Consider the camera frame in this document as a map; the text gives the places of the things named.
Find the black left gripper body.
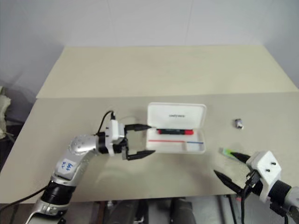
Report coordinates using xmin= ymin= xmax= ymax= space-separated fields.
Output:
xmin=113 ymin=125 xmax=129 ymax=161

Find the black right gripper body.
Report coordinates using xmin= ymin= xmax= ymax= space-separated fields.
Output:
xmin=238 ymin=169 xmax=260 ymax=199

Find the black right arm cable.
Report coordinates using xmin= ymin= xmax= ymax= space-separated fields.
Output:
xmin=239 ymin=184 xmax=250 ymax=224

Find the red and black marker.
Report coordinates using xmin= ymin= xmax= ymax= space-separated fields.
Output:
xmin=156 ymin=128 xmax=195 ymax=136

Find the metal table frame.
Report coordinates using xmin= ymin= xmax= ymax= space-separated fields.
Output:
xmin=217 ymin=195 xmax=239 ymax=224

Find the white hinged pencil case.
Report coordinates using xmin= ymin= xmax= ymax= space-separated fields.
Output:
xmin=145 ymin=102 xmax=207 ymax=155

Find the green marker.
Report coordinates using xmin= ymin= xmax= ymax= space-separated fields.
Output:
xmin=219 ymin=147 xmax=238 ymax=160

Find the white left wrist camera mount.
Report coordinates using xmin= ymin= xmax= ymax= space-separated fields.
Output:
xmin=105 ymin=119 xmax=126 ymax=156

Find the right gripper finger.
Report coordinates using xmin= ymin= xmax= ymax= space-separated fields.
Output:
xmin=214 ymin=169 xmax=245 ymax=196
xmin=233 ymin=152 xmax=251 ymax=164

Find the white handwritten label sticker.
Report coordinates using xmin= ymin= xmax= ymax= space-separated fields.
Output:
xmin=57 ymin=158 xmax=77 ymax=176

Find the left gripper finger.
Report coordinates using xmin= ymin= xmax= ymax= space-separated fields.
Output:
xmin=127 ymin=150 xmax=157 ymax=162
xmin=125 ymin=123 xmax=152 ymax=132

